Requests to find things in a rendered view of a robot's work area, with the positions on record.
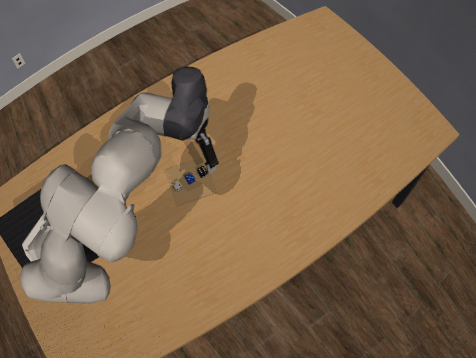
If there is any beige die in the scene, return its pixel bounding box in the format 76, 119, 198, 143
172, 180, 183, 192

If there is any black die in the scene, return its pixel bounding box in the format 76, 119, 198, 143
197, 166, 208, 178

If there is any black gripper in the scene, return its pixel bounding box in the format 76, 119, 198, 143
195, 118, 219, 174

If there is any tan square mat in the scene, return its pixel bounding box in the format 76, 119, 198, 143
165, 157, 217, 206

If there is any blue die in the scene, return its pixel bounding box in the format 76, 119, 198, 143
185, 173, 195, 185

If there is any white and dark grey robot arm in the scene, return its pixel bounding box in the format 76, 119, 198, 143
20, 66, 209, 304

